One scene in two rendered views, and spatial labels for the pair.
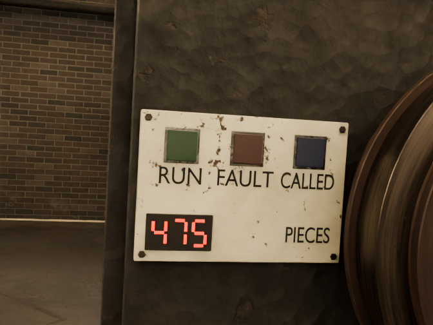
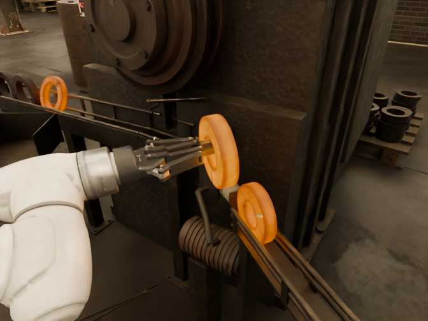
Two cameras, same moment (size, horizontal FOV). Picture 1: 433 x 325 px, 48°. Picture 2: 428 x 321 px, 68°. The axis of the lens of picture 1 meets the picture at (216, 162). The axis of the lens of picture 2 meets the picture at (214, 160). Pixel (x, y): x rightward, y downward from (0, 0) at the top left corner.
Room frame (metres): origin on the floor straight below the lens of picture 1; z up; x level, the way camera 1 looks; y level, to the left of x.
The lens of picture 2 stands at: (-0.03, -1.24, 1.24)
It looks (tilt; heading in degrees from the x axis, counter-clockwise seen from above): 32 degrees down; 45
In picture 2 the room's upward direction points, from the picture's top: straight up
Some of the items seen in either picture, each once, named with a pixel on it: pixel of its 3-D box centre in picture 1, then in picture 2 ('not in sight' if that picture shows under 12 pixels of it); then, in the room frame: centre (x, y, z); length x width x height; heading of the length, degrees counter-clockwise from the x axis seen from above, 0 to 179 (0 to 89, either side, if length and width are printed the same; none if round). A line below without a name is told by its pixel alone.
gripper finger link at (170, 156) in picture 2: not in sight; (176, 158); (0.29, -0.82, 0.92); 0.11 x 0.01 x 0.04; 154
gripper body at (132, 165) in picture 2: not in sight; (140, 162); (0.23, -0.78, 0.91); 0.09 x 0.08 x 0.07; 156
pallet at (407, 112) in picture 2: not in sight; (341, 104); (2.52, -0.23, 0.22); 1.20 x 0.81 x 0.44; 98
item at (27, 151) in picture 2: not in sight; (38, 197); (0.20, 0.08, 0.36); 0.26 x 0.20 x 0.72; 135
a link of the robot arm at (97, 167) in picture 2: not in sight; (100, 172); (0.17, -0.75, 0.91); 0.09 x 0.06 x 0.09; 66
